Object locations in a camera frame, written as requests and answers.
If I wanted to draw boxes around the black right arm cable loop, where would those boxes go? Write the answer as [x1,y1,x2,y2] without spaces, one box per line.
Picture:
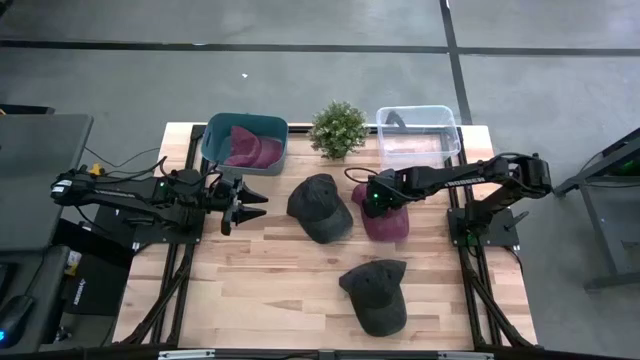
[343,166,382,187]

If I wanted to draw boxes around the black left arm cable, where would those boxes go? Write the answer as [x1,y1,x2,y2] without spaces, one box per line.
[82,144,162,174]

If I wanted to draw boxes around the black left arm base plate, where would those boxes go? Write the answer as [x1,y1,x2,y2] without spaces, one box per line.
[94,204,206,247]

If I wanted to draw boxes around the green potted plant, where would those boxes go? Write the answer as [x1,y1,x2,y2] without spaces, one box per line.
[308,99,370,161]

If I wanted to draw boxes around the black baseball cap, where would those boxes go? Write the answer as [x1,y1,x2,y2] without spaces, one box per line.
[338,258,409,338]
[286,173,354,245]

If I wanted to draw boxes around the black box with white logo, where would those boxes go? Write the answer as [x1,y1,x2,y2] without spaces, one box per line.
[64,252,134,316]

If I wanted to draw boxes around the maroon baseball cap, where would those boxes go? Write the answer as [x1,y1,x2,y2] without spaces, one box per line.
[350,183,410,244]
[223,125,284,170]

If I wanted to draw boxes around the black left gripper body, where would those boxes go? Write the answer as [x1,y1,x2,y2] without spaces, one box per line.
[212,175,246,236]

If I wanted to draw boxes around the black aluminium table frame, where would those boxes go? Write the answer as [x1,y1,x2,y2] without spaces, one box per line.
[119,122,539,351]

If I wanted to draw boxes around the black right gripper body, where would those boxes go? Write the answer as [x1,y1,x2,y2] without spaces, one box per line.
[360,169,401,219]

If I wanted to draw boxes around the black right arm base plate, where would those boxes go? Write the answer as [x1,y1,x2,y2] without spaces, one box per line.
[447,207,521,247]

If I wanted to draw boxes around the black computer mouse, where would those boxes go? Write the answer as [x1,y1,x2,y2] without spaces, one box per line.
[0,294,36,349]

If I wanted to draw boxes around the grey side table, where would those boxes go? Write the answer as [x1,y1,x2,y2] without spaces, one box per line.
[0,113,95,251]

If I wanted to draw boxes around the teal plastic bin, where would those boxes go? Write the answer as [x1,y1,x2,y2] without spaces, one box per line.
[200,112,290,177]

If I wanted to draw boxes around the clear plastic bin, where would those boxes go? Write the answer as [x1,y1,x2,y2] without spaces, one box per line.
[375,104,462,171]

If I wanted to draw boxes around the black desk frame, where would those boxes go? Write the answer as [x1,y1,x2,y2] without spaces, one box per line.
[552,127,640,292]

